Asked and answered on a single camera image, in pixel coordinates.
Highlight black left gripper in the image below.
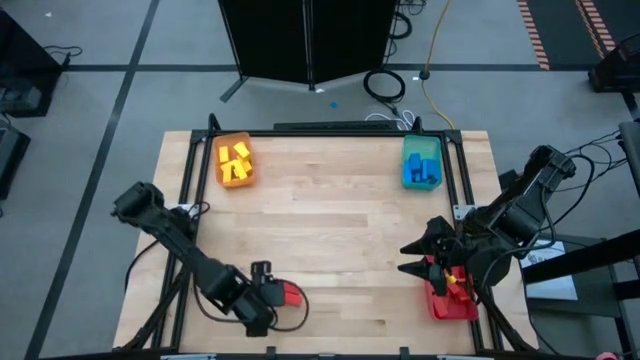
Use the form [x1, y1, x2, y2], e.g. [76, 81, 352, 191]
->
[233, 260, 289, 338]

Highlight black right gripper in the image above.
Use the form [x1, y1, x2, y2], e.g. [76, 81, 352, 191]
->
[398, 215, 484, 297]

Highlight orange plastic bin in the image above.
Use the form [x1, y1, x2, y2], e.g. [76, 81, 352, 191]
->
[213, 131, 257, 190]

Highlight red plastic bin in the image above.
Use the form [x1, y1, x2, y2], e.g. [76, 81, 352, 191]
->
[423, 254, 480, 322]

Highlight teal plastic bin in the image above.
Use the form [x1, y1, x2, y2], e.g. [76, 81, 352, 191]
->
[401, 133, 444, 191]

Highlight black power adapter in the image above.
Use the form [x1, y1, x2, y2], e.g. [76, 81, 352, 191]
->
[498, 169, 520, 190]

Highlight white paper sheet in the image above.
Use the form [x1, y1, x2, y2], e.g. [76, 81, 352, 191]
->
[519, 239, 579, 301]

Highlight black flat bar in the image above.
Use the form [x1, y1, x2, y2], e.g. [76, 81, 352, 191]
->
[273, 119, 401, 132]

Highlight black folding partition screen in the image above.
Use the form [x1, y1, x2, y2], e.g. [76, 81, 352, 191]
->
[218, 0, 401, 104]

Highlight black striped floor mat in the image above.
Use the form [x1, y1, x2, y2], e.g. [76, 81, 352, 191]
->
[517, 0, 619, 71]

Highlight black equipment case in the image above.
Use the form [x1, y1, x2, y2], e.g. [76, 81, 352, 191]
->
[587, 32, 640, 94]

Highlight black equipment box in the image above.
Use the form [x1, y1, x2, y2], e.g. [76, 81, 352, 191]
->
[0, 124, 31, 201]

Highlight black cabinet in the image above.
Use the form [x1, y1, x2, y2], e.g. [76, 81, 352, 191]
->
[0, 9, 64, 119]

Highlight white cable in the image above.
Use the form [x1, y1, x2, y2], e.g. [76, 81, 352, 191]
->
[364, 109, 417, 132]

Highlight black side table frame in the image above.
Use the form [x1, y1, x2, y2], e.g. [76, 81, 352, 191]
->
[519, 227, 640, 360]

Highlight coiled black cable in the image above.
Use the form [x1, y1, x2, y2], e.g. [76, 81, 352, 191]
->
[362, 68, 407, 105]

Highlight yellow extension cable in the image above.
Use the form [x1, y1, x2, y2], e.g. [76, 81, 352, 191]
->
[419, 0, 457, 130]

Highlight thin black cables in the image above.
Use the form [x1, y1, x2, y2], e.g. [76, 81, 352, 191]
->
[552, 128, 632, 199]

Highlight looped black cable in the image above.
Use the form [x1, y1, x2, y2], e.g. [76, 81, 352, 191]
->
[389, 0, 426, 41]

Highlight thin black floor cable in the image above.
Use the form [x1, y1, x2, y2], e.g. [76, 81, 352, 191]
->
[43, 44, 84, 69]

